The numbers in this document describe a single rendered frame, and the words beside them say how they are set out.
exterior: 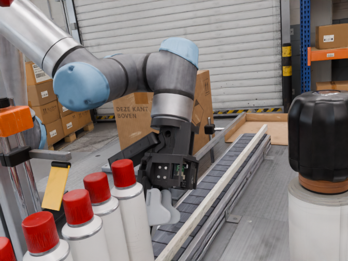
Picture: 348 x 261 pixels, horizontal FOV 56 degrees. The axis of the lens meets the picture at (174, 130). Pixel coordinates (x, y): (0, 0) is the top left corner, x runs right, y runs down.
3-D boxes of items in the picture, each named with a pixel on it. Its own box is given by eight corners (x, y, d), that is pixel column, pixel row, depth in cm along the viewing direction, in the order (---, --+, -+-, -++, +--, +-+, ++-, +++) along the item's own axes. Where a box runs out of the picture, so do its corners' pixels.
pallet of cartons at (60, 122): (49, 158, 403) (27, 63, 371) (-6, 159, 426) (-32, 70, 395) (96, 129, 514) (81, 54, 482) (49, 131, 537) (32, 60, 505)
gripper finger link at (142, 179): (139, 213, 53) (146, 160, 55) (131, 212, 54) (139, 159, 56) (154, 213, 57) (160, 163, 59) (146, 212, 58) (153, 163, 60)
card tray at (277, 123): (293, 145, 117) (293, 135, 116) (224, 142, 130) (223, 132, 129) (304, 122, 143) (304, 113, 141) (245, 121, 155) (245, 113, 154)
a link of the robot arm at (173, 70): (166, 53, 68) (206, 52, 65) (159, 104, 66) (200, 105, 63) (150, 35, 61) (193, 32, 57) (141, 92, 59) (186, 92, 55)
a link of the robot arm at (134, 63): (81, 57, 60) (134, 55, 56) (114, 52, 70) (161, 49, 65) (87, 100, 62) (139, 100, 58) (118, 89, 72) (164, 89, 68)
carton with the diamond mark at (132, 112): (182, 167, 106) (172, 84, 98) (122, 161, 117) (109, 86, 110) (215, 137, 131) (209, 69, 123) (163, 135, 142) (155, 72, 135)
